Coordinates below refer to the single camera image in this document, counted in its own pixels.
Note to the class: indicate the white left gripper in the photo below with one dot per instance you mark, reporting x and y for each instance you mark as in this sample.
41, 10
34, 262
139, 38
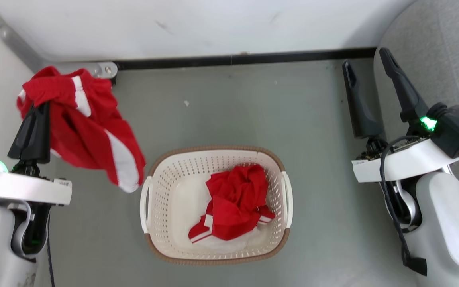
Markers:
22, 189

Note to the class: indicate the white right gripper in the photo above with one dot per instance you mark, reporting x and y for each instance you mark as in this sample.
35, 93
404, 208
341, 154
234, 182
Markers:
408, 163

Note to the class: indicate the red shorts with white stripes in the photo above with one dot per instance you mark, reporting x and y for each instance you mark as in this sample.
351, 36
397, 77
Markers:
86, 135

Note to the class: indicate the red jersey with lettering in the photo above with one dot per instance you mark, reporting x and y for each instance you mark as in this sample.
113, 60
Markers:
233, 203

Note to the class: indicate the small black caster wheel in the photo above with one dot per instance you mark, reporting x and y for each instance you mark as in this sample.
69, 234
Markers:
112, 81

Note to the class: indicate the cream perforated laundry basket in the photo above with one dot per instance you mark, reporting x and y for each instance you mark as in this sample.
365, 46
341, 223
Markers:
165, 191

